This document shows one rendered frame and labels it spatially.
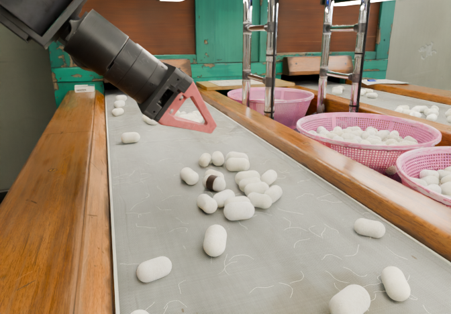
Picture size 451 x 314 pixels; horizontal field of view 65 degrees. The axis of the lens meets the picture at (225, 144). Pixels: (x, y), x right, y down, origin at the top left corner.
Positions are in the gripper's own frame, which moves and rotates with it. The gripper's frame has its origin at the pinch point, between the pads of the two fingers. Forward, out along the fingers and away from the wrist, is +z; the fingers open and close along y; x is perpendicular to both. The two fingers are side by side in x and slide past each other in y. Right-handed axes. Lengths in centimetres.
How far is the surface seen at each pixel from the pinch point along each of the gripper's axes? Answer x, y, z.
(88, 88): 15, 79, -12
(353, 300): 3.4, -27.6, 6.7
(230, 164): 2.8, 3.5, 7.8
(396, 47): -122, 170, 143
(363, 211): -3.0, -13.3, 17.6
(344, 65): -51, 81, 62
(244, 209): 5.0, -11.2, 5.2
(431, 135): -24.0, 6.0, 40.2
